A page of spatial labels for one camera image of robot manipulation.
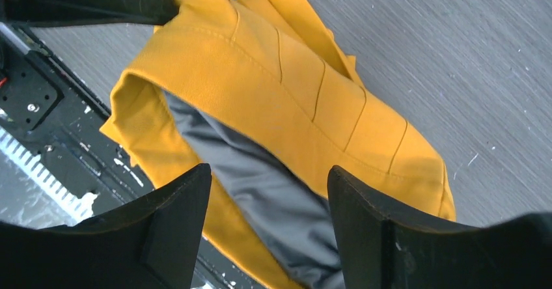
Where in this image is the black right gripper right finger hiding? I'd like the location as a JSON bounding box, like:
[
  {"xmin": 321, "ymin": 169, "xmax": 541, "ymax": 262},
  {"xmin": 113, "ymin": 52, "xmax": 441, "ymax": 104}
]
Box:
[{"xmin": 327, "ymin": 166, "xmax": 551, "ymax": 289}]

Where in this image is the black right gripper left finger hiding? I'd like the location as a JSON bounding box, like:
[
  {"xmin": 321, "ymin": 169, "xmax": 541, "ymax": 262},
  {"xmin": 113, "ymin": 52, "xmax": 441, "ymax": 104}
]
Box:
[{"xmin": 1, "ymin": 163, "xmax": 212, "ymax": 288}]

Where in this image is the yellow pleated skirt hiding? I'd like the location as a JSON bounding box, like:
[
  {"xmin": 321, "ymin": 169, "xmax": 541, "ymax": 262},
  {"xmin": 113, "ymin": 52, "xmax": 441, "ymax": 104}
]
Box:
[{"xmin": 101, "ymin": 0, "xmax": 456, "ymax": 288}]

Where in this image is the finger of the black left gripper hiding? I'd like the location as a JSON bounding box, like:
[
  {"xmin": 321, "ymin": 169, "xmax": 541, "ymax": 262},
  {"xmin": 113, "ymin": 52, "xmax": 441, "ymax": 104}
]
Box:
[{"xmin": 1, "ymin": 0, "xmax": 178, "ymax": 27}]

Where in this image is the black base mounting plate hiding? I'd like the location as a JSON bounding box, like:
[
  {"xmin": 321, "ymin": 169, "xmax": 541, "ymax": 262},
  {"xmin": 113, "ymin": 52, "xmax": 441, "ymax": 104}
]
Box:
[{"xmin": 1, "ymin": 24, "xmax": 258, "ymax": 288}]

